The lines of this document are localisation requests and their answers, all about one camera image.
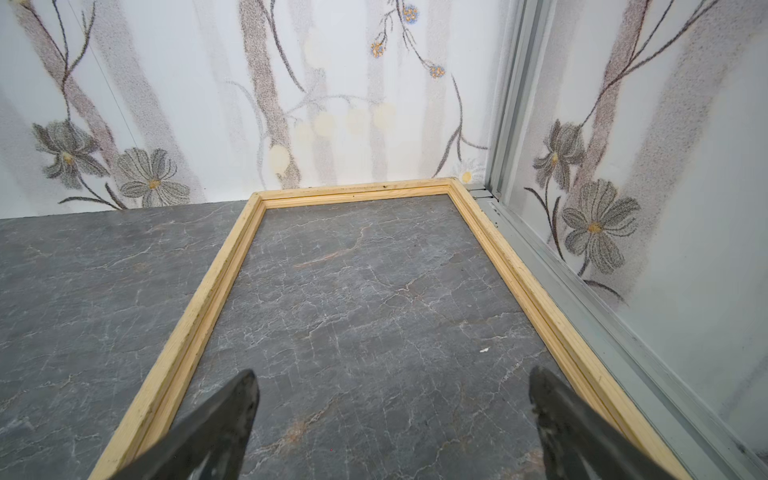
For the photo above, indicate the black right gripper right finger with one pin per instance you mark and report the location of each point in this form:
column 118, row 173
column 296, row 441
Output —
column 577, row 443

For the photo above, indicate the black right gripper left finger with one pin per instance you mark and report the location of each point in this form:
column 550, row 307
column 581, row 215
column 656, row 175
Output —
column 210, row 443

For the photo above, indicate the light wooden picture frame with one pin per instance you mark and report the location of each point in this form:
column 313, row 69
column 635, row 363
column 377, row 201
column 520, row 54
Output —
column 155, row 406

